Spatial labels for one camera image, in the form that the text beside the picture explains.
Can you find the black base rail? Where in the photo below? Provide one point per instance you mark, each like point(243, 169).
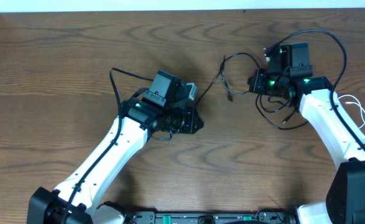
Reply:
point(216, 217)

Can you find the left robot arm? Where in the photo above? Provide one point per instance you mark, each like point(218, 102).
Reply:
point(78, 198)

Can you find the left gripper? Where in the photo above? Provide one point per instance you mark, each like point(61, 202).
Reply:
point(190, 121)

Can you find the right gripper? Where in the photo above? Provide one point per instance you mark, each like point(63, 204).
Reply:
point(255, 83)

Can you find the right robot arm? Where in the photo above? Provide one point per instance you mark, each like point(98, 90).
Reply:
point(289, 75)

